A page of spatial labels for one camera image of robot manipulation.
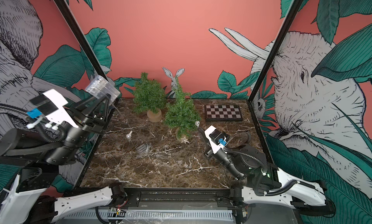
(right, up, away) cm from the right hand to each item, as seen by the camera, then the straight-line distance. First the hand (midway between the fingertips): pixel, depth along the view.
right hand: (198, 127), depth 51 cm
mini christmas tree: (-28, +14, +37) cm, 49 cm away
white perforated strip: (-23, -46, +19) cm, 55 cm away
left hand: (-26, +10, -12) cm, 30 cm away
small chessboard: (+22, +5, +59) cm, 64 cm away
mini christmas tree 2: (-7, +4, +24) cm, 26 cm away
